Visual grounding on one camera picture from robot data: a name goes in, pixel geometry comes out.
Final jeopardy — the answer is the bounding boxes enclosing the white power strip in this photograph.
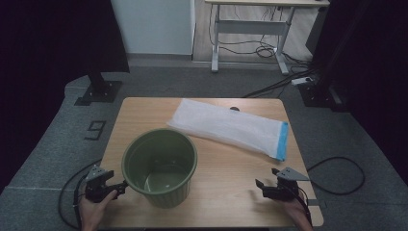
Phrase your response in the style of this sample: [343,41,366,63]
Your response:
[291,76,314,87]

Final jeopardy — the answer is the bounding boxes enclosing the black cables under desk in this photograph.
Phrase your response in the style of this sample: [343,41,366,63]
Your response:
[208,4,311,65]

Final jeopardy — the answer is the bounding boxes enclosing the green plastic bin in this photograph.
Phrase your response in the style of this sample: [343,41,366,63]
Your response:
[120,128,198,210]

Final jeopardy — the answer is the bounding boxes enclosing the person's right hand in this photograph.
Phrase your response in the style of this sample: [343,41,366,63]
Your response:
[281,194,312,224]

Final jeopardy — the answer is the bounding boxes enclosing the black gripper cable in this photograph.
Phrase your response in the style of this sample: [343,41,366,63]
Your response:
[295,156,367,225]
[58,158,104,231]

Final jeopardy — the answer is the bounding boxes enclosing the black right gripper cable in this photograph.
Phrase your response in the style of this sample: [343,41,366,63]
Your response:
[295,156,367,225]

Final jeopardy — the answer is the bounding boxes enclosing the white cabinet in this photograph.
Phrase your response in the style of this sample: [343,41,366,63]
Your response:
[110,0,196,57]

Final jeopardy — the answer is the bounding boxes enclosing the black stand with square base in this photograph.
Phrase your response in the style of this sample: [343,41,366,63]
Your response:
[73,70,124,107]

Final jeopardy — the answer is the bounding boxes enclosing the black stand with large base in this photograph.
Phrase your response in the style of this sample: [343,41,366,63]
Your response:
[297,0,373,113]

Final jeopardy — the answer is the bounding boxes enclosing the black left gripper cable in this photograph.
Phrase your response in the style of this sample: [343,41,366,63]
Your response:
[58,158,104,231]

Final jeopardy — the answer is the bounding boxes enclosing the black floor cable bundle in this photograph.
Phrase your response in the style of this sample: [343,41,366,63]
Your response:
[242,68,318,99]

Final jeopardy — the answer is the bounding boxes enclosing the white plastic bag blue strip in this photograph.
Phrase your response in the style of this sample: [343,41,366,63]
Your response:
[166,97,290,163]

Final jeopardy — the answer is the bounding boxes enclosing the person's left hand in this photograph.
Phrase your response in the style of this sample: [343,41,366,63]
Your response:
[78,190,118,227]

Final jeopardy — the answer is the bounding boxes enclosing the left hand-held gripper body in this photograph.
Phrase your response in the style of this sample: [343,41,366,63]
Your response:
[84,165,114,203]

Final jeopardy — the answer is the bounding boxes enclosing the light desk grey metal legs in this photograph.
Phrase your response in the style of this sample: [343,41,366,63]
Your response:
[204,0,331,76]

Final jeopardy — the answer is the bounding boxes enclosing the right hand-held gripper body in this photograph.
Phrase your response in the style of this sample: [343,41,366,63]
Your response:
[263,166,311,203]

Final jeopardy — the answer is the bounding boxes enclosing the black curtain beside cabinet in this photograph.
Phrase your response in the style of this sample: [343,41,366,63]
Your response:
[0,0,131,193]

